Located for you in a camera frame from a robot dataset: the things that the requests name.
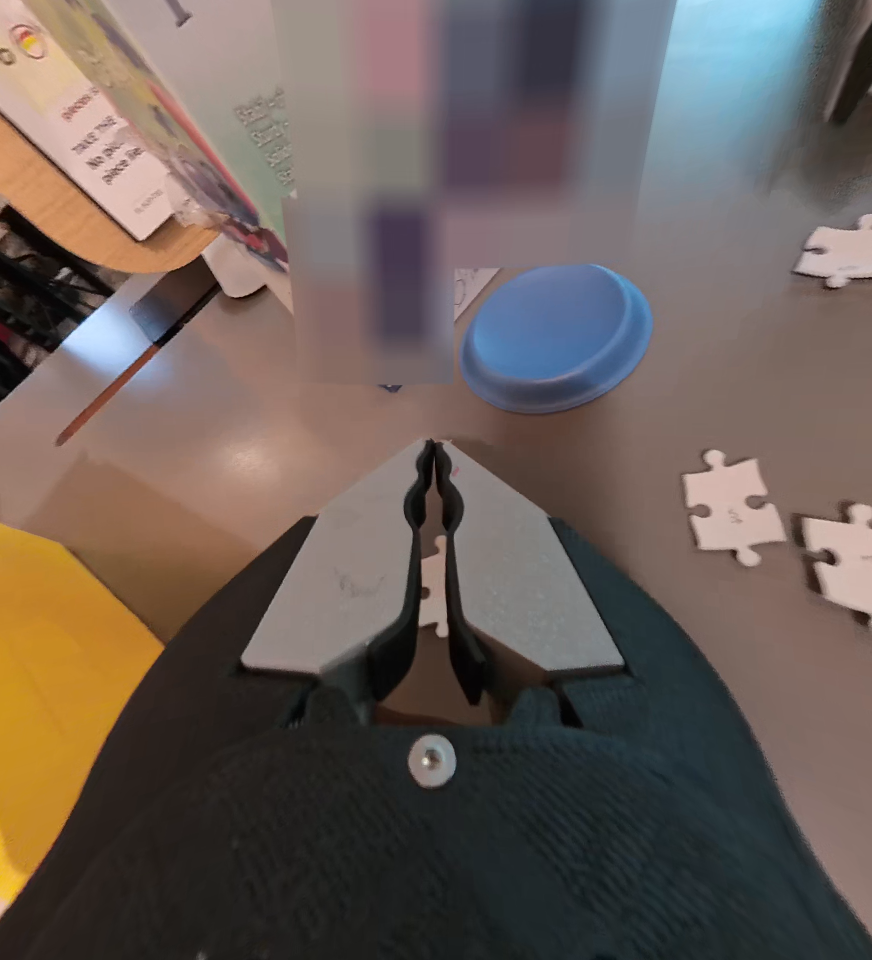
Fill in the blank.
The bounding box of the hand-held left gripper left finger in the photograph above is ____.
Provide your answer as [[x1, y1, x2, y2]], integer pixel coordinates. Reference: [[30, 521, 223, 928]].
[[239, 439, 436, 702]]

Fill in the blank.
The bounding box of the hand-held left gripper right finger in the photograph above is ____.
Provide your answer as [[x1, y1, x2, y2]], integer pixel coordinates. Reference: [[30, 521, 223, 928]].
[[434, 439, 628, 706]]

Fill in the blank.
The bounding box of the white curved puzzle piece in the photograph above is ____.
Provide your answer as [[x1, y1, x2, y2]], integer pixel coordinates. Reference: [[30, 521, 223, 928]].
[[417, 534, 452, 640]]

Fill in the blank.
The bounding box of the scatter of white puzzle pieces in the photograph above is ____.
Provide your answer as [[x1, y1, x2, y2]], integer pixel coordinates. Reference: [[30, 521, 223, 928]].
[[682, 213, 872, 567]]

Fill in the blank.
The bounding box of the joined white puzzle piece cluster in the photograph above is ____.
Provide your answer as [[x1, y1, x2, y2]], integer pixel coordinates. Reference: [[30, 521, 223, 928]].
[[802, 502, 872, 640]]

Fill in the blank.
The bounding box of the colourful cartoon puzzle box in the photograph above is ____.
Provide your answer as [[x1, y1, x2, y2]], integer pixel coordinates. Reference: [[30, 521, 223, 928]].
[[19, 0, 501, 393]]

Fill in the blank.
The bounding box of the blue round plastic stand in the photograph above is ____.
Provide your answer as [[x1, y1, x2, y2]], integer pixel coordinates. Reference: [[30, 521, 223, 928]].
[[458, 262, 655, 415]]

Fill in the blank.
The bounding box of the yellow box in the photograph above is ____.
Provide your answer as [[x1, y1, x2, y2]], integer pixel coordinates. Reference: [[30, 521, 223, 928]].
[[0, 504, 166, 905]]

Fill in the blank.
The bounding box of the white rounded plastic object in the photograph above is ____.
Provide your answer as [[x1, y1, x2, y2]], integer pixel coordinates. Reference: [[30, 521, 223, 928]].
[[202, 238, 289, 300]]

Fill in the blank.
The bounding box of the black metal rack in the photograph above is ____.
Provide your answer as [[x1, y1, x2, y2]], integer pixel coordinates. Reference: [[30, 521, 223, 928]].
[[0, 206, 133, 444]]

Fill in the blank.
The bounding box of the white printed notice card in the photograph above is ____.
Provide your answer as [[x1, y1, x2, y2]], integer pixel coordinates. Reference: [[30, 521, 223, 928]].
[[0, 0, 182, 243]]

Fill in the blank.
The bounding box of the light wooden table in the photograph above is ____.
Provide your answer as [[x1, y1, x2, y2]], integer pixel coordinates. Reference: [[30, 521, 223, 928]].
[[0, 75, 223, 275]]

